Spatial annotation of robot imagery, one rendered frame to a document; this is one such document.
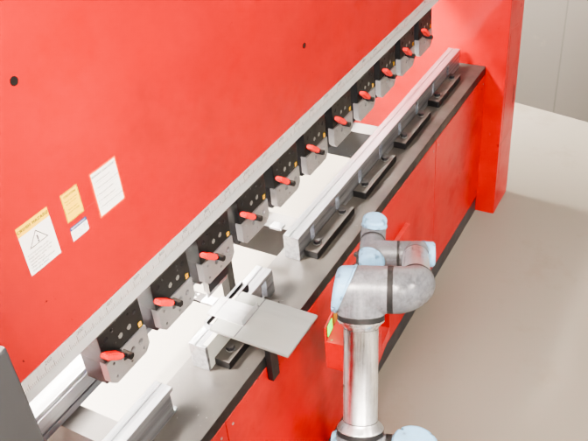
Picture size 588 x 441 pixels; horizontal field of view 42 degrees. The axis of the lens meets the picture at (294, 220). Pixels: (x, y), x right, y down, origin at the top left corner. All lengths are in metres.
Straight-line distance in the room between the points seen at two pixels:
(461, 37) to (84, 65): 2.64
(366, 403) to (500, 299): 2.02
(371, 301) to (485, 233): 2.48
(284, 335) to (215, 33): 0.86
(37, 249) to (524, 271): 2.87
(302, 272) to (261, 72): 0.77
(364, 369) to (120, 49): 0.92
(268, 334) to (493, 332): 1.67
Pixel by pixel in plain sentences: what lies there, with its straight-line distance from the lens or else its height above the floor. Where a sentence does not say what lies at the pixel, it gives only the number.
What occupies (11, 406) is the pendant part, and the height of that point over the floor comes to 1.88.
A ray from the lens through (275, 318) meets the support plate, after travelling 2.26.
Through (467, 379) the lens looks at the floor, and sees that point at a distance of 3.45.
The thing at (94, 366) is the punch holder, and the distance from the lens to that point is 1.92.
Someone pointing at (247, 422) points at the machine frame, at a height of 0.72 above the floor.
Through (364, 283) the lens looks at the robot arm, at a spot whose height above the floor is 1.36.
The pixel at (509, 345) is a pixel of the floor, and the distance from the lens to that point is 3.62.
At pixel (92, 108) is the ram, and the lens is 1.63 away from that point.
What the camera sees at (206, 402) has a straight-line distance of 2.24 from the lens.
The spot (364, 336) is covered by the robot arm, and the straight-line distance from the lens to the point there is 1.85.
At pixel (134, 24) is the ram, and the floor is 1.96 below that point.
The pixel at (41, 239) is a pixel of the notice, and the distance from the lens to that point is 1.60.
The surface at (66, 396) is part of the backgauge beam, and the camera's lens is 2.26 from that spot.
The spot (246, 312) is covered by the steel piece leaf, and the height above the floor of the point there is 1.00.
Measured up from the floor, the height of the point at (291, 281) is 0.87.
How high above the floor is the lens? 2.53
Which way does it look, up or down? 36 degrees down
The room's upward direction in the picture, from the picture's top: 6 degrees counter-clockwise
